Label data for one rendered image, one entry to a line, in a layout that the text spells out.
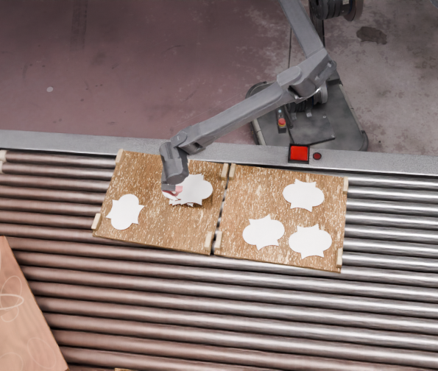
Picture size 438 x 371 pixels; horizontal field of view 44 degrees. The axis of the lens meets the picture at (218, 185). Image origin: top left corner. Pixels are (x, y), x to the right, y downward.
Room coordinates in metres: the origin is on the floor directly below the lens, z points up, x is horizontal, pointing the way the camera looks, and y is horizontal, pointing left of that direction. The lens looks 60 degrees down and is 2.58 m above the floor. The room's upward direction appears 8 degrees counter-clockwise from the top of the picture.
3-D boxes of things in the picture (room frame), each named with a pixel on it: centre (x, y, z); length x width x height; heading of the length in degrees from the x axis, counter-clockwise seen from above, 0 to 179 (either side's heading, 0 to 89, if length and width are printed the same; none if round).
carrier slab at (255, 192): (0.81, -0.20, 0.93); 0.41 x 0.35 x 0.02; 73
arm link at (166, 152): (0.94, 0.13, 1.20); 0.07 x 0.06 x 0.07; 7
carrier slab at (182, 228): (0.94, 0.20, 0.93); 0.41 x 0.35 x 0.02; 71
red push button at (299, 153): (1.05, -0.30, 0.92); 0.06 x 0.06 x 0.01; 76
